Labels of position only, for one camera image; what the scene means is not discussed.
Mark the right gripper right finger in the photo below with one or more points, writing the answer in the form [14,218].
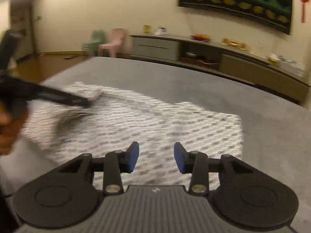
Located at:
[196,164]

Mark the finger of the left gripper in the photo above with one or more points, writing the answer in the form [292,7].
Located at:
[60,97]

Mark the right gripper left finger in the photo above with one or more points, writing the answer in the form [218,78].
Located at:
[115,163]

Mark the white patterned garment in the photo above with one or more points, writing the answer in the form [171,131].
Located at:
[119,117]

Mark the person's left hand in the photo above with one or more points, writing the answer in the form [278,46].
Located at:
[10,129]

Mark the green plastic child chair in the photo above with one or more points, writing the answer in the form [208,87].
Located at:
[98,37]

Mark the pink plastic child chair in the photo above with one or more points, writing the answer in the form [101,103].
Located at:
[116,42]

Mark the long grey tv cabinet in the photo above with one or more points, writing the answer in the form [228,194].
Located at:
[221,60]

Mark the gold ornament set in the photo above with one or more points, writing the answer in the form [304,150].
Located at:
[235,44]

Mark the orange fruit plate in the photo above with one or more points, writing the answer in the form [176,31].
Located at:
[200,37]

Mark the gold tissue box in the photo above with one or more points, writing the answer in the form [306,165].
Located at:
[273,59]

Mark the yellow cup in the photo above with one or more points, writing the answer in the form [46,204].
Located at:
[147,29]

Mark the white storage box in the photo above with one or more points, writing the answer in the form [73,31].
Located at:
[292,66]

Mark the white power adapter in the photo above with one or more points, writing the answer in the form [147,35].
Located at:
[160,31]

